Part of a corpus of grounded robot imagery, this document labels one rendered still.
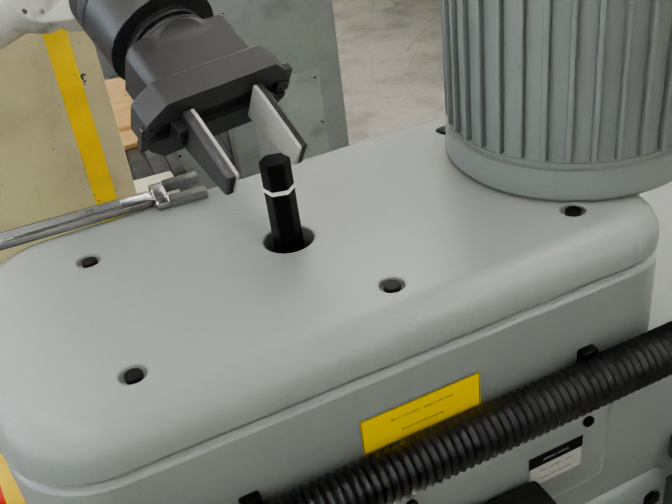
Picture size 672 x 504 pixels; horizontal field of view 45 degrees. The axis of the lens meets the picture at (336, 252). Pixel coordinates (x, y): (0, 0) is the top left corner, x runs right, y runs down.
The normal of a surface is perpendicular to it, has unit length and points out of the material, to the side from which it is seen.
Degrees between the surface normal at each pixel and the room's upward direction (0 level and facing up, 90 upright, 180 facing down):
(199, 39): 30
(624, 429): 90
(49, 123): 90
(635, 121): 90
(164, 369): 0
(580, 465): 90
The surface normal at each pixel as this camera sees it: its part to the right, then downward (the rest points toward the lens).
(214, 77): 0.21, -0.54
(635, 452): 0.42, 0.45
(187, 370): -0.11, -0.84
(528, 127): -0.55, 0.51
